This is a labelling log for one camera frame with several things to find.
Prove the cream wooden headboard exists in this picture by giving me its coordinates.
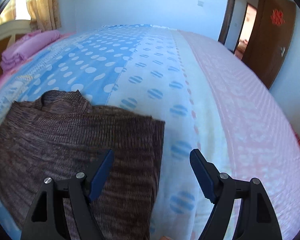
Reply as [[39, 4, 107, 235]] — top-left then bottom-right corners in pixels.
[[0, 19, 32, 81]]

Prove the yellow patterned curtain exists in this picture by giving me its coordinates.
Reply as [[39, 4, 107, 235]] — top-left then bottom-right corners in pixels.
[[26, 0, 62, 31]]

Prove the red paper door decoration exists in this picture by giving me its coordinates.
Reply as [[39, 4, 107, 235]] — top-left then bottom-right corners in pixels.
[[270, 9, 285, 26]]

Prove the brown wooden door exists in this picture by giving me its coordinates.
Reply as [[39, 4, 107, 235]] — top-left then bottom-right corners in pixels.
[[242, 0, 296, 88]]

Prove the blue patterned bed sheet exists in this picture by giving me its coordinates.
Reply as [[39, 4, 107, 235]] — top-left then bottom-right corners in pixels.
[[0, 24, 300, 239]]

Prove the white wall switch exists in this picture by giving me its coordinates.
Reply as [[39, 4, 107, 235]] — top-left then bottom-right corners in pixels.
[[197, 1, 204, 7]]

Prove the silver door handle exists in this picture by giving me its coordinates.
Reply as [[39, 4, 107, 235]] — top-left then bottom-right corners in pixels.
[[280, 47, 286, 57]]

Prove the folded pink quilt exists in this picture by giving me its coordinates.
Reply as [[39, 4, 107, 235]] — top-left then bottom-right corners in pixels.
[[0, 30, 61, 72]]

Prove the brown knitted sweater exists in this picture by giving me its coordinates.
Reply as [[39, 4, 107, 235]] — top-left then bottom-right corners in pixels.
[[0, 90, 165, 239]]

